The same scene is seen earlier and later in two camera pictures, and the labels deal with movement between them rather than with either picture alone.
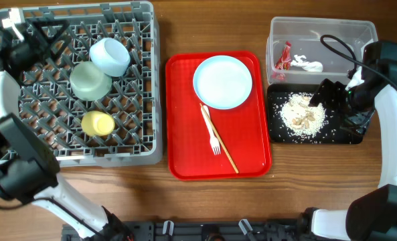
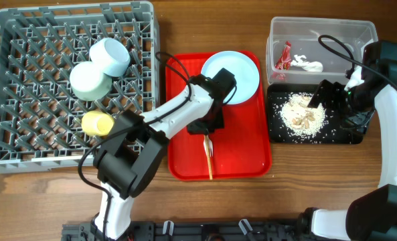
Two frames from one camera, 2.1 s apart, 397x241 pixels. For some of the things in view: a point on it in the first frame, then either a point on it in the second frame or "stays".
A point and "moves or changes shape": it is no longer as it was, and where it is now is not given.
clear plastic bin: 309,50 stays
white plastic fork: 215,144 moves or changes shape
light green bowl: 88,83 stays
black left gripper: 41,45 to 193,128
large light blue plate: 222,82 moves or changes shape
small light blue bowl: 110,55 stays
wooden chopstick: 218,136 to 209,156
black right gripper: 336,89 stays
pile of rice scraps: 300,118 stays
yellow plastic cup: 97,124 stays
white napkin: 314,66 stays
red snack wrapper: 284,61 stays
